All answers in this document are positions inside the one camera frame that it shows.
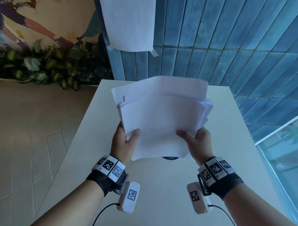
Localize colourful wall mural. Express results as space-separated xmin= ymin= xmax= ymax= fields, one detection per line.
xmin=0 ymin=0 xmax=103 ymax=53

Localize black right camera cable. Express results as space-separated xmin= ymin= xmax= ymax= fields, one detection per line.
xmin=208 ymin=203 xmax=237 ymax=226

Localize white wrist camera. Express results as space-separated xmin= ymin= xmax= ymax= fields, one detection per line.
xmin=115 ymin=181 xmax=141 ymax=214
xmin=186 ymin=181 xmax=213 ymax=215

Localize person's right forearm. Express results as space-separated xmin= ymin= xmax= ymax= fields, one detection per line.
xmin=222 ymin=181 xmax=297 ymax=226

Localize black camera cable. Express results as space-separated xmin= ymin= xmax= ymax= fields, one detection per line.
xmin=208 ymin=203 xmax=237 ymax=226
xmin=88 ymin=203 xmax=120 ymax=226

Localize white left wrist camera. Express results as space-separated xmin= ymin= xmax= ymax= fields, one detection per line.
xmin=115 ymin=181 xmax=141 ymax=214

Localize white sheet taped to wall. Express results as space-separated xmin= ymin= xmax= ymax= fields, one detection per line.
xmin=99 ymin=0 xmax=160 ymax=59

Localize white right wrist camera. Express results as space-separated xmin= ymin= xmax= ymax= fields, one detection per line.
xmin=186 ymin=181 xmax=213 ymax=215

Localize person's left forearm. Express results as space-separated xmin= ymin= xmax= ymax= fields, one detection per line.
xmin=18 ymin=179 xmax=106 ymax=226

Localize black left wrist marker band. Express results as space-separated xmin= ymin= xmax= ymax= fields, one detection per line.
xmin=85 ymin=154 xmax=130 ymax=198

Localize person's right hand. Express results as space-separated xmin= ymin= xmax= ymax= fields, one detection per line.
xmin=175 ymin=126 xmax=215 ymax=167

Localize black right wrist marker band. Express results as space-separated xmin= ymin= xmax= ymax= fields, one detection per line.
xmin=197 ymin=155 xmax=245 ymax=201

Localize person's left hand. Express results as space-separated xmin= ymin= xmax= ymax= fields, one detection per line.
xmin=108 ymin=121 xmax=142 ymax=166

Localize pile of white papers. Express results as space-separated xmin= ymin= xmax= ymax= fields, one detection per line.
xmin=110 ymin=73 xmax=216 ymax=163

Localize black left camera cable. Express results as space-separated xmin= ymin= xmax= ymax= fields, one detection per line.
xmin=88 ymin=203 xmax=120 ymax=226

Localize green leafy plants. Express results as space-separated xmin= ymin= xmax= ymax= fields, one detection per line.
xmin=0 ymin=36 xmax=113 ymax=94

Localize black wrist marker band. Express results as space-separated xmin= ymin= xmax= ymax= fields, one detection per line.
xmin=197 ymin=155 xmax=245 ymax=201
xmin=85 ymin=154 xmax=130 ymax=198

